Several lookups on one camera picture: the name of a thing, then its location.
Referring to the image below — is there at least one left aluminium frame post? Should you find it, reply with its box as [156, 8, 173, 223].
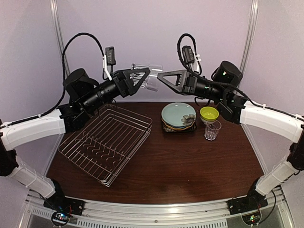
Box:
[49, 0, 71, 74]

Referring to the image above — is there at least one yellow dotted scalloped plate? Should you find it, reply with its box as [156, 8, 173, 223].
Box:
[161, 121, 195, 130]

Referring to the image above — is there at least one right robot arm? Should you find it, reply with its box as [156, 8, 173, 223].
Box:
[157, 61, 304, 210]

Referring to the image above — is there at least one pale striped bowl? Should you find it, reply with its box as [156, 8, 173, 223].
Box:
[200, 117, 216, 125]

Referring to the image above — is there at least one aluminium front rail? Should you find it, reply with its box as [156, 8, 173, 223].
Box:
[23, 190, 293, 228]

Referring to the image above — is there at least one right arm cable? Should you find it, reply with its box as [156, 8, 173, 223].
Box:
[177, 33, 302, 119]

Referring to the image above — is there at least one clear glass cup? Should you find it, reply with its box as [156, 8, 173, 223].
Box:
[131, 63, 163, 92]
[204, 120, 222, 141]

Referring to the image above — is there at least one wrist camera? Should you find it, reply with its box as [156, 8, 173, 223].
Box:
[102, 46, 116, 81]
[182, 46, 202, 74]

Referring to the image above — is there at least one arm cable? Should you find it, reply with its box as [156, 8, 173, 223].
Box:
[177, 33, 302, 119]
[0, 33, 106, 129]

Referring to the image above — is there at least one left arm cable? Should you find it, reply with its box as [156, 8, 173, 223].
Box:
[0, 33, 106, 129]

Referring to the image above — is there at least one black floral square plate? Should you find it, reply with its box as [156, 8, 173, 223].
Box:
[162, 124, 197, 133]

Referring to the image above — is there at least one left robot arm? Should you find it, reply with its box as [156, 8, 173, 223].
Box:
[0, 68, 150, 211]

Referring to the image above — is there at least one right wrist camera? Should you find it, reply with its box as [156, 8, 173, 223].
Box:
[182, 46, 202, 74]

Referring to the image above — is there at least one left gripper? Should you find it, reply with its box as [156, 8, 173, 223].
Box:
[81, 66, 150, 112]

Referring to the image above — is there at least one blue dotted scalloped plate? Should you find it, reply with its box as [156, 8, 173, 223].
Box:
[161, 118, 196, 131]

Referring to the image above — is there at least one right aluminium frame post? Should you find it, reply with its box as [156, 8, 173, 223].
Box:
[240, 0, 259, 73]

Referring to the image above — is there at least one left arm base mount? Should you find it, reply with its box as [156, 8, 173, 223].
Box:
[43, 197, 85, 216]

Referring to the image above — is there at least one light teal floral plate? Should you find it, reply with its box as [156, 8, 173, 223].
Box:
[161, 102, 197, 123]

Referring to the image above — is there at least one lime green bowl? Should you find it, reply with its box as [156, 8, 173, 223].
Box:
[199, 106, 219, 122]

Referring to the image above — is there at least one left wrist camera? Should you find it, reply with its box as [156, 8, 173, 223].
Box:
[102, 46, 116, 81]

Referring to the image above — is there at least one aluminium frame post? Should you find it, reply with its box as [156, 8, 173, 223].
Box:
[49, 0, 71, 74]
[240, 0, 259, 73]

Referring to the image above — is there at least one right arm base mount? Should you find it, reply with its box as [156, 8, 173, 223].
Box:
[227, 196, 268, 215]

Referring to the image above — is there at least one wire dish rack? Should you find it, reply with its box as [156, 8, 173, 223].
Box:
[58, 104, 152, 187]

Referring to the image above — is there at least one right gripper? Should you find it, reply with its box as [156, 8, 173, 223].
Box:
[158, 68, 228, 101]

